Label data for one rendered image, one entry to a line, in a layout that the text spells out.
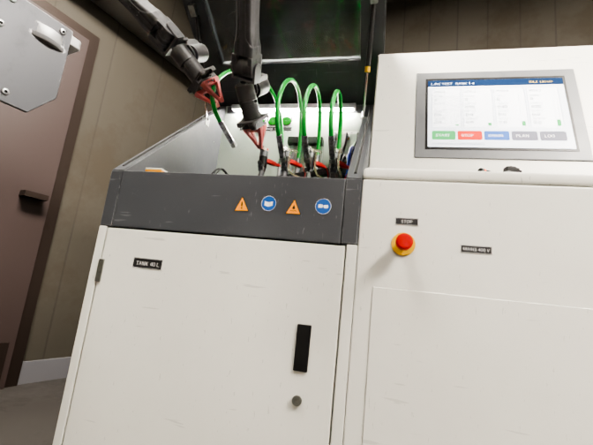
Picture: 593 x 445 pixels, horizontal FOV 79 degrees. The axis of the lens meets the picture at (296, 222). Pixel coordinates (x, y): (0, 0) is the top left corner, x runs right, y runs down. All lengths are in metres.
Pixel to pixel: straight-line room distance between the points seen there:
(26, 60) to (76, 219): 2.04
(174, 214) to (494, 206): 0.77
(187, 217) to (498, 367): 0.78
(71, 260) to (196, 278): 1.80
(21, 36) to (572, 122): 1.31
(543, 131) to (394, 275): 0.68
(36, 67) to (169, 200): 0.45
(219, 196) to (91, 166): 1.87
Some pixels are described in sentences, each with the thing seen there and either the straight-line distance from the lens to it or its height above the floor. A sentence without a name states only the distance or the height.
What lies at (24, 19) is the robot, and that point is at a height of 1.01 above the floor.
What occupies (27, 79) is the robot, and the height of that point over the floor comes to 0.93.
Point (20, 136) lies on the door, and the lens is 2.53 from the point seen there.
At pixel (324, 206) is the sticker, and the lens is 0.86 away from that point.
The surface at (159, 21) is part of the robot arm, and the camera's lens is 1.27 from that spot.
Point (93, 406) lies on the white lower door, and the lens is 1.10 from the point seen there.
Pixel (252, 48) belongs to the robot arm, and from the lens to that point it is 1.11.
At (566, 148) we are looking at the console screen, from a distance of 1.28.
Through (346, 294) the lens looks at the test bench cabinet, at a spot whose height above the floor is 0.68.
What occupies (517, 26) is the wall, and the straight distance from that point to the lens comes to 3.24.
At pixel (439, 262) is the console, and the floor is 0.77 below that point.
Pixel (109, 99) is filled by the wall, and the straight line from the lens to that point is 2.93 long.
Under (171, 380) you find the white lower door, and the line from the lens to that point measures 0.98.
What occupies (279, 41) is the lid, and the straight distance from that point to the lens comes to 1.56.
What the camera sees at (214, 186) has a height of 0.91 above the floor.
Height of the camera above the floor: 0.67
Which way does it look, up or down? 11 degrees up
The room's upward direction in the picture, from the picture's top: 6 degrees clockwise
